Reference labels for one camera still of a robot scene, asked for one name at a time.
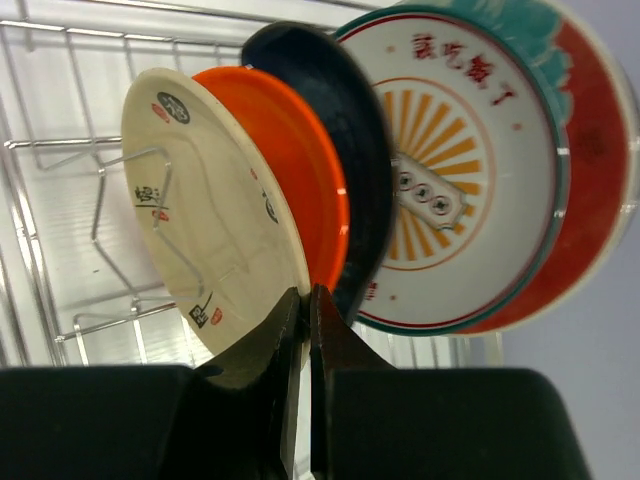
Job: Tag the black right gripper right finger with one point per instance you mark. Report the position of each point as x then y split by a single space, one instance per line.
370 420

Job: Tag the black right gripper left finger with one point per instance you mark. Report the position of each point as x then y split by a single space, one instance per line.
233 417

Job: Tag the small cream plate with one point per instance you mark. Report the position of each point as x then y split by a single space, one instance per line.
213 217

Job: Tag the white plate orange sunburst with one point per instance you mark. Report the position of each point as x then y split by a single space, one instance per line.
483 167

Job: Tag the orange plastic plate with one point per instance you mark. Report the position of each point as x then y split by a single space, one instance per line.
301 155

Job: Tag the dark blue leaf dish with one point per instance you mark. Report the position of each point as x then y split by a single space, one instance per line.
321 70

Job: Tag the red teal floral plate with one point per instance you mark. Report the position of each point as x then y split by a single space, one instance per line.
596 106

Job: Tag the chrome wire dish rack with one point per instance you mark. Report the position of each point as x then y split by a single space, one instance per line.
77 286

